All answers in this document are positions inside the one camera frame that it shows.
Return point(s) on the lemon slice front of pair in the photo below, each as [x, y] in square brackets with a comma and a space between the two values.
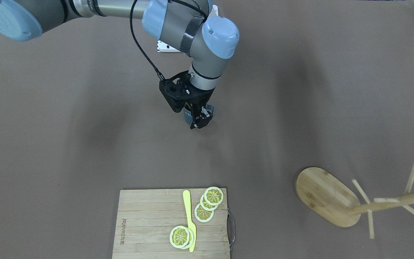
[180, 237]

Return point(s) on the lemon slice under pair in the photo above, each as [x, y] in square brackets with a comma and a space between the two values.
[192, 237]

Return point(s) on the wooden cup rack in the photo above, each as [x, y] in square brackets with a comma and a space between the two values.
[327, 196]

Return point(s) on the bamboo cutting board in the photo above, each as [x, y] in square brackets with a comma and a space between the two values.
[145, 219]

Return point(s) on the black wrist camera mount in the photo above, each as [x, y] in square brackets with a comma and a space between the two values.
[177, 90]

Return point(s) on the lemon slice middle of trio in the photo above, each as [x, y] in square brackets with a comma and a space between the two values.
[205, 205]

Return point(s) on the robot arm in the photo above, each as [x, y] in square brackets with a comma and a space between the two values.
[189, 26]

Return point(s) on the yellow plastic knife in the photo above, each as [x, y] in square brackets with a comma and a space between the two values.
[189, 211]

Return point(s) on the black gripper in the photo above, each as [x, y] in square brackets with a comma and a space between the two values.
[204, 96]

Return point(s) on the blue mug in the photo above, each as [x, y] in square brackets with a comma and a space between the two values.
[187, 112]

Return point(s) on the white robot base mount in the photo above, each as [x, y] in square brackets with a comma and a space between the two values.
[166, 48]

